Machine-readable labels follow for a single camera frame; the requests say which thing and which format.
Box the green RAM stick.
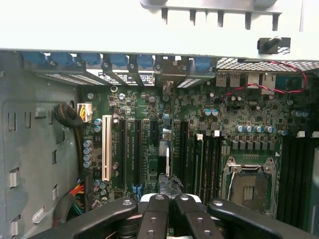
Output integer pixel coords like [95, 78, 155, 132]
[193, 133, 205, 200]

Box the black RAM slot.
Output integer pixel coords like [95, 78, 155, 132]
[205, 130, 211, 200]
[210, 130, 217, 200]
[281, 134, 290, 225]
[216, 129, 223, 200]
[297, 131, 307, 225]
[289, 134, 298, 225]

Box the long expansion slot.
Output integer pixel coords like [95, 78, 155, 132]
[118, 119, 127, 191]
[179, 120, 189, 190]
[134, 119, 143, 197]

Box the white PCI expansion slot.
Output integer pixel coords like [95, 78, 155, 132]
[101, 114, 113, 182]

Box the short black expansion slot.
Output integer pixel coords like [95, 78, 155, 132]
[150, 120, 160, 140]

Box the green motherboard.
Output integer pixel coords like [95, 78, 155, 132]
[78, 84, 319, 225]

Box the white power connector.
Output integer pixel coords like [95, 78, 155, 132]
[76, 102, 93, 123]

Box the black open PC case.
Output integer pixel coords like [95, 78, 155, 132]
[0, 0, 319, 239]

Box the silver rear port block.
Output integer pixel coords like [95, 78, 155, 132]
[261, 73, 277, 96]
[215, 71, 242, 88]

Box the blue card retainer clip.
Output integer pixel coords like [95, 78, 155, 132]
[22, 51, 47, 69]
[81, 52, 102, 67]
[109, 54, 129, 68]
[194, 56, 215, 73]
[51, 52, 74, 68]
[136, 54, 157, 69]

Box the blue rear port connector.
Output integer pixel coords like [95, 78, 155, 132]
[276, 74, 304, 95]

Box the multicolour wire bundle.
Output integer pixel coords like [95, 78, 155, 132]
[53, 177, 87, 226]

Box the black sleeved power cable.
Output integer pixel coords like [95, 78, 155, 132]
[53, 103, 85, 175]

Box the red black twisted wire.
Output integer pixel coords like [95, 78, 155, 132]
[221, 60, 309, 103]

